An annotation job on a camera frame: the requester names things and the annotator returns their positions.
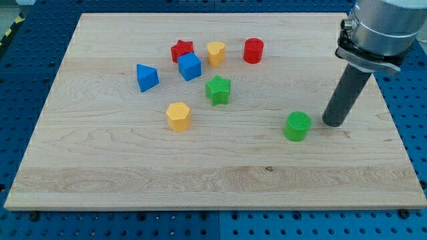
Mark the green cylinder block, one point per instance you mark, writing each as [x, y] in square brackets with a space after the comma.
[297, 125]

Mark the green star block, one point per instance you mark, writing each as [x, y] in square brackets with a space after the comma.
[217, 90]

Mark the yellow hexagon block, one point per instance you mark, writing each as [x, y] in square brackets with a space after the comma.
[178, 116]

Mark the blue cube block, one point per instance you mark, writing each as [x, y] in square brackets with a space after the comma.
[189, 66]

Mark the light wooden board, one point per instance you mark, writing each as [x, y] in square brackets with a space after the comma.
[101, 144]

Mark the yellow heart block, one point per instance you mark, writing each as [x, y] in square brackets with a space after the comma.
[216, 52]

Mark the blue triangle block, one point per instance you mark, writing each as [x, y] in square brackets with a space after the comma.
[147, 77]

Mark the red star block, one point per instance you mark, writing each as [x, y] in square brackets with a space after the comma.
[181, 48]

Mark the red cylinder block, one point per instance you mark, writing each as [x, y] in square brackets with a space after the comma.
[253, 50]

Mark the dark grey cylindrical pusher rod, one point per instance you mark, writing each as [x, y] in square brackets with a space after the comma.
[347, 91]

